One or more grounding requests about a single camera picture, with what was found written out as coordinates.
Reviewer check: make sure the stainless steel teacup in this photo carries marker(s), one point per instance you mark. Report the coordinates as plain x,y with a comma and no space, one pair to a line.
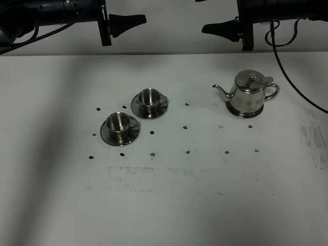
151,99
120,123

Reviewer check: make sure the front stainless steel saucer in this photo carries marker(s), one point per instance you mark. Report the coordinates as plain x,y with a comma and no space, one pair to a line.
118,142

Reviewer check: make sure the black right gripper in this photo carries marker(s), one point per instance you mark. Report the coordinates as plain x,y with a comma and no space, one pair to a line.
233,30

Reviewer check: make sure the rear stainless steel teacup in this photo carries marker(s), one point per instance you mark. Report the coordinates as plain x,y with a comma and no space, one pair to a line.
151,99

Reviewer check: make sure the front stainless steel teacup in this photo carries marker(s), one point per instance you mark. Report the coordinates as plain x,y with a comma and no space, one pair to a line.
120,123

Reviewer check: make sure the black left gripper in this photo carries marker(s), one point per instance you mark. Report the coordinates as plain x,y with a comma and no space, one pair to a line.
115,25

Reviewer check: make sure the stainless steel teapot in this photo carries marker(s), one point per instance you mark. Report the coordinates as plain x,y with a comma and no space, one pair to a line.
248,94

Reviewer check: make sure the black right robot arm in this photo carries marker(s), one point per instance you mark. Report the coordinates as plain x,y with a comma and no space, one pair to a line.
252,12

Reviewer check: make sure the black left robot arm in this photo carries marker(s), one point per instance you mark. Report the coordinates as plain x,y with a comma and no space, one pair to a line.
24,22

